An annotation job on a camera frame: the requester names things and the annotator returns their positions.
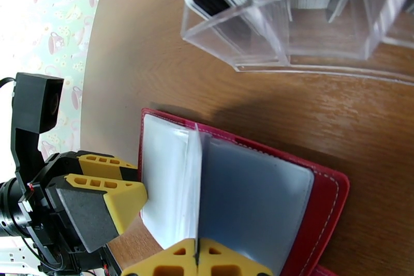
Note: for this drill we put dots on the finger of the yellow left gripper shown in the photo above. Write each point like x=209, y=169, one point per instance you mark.
x=97, y=210
x=106, y=166

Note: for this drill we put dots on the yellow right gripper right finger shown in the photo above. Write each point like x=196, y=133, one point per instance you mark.
x=223, y=262

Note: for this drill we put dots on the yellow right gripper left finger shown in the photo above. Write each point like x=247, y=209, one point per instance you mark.
x=174, y=262

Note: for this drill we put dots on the clear acrylic card stand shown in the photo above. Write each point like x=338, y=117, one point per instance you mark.
x=323, y=42

